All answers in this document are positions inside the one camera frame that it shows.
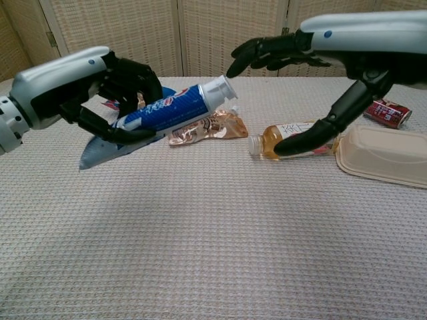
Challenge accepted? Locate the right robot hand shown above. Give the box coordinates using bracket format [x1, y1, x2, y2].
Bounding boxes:
[226, 9, 427, 158]

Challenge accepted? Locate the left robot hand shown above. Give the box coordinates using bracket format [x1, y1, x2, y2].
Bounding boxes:
[9, 45, 165, 145]

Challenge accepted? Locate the blue white toothpaste tube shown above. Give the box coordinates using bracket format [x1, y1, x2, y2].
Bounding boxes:
[79, 74, 240, 172]

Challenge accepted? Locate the blue snack bag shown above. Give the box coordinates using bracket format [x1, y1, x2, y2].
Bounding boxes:
[101, 85, 178, 111]

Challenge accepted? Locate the crushed red drink can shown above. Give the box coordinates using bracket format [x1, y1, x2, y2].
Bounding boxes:
[363, 98, 413, 129]

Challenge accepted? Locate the beige takeaway food container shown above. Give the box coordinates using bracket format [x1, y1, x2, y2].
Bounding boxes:
[335, 124, 427, 190]

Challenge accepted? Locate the peach tea plastic bottle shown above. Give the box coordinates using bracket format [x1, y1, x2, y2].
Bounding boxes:
[248, 121, 342, 161]

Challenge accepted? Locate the woven folding screen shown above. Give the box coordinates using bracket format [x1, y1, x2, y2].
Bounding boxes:
[0, 0, 427, 83]

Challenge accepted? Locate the brown spouted drink pouch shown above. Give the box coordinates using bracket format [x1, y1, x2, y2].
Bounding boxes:
[167, 105, 250, 147]

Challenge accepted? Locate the grey waffle-weave tablecloth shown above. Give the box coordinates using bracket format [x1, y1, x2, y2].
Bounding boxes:
[0, 75, 427, 320]

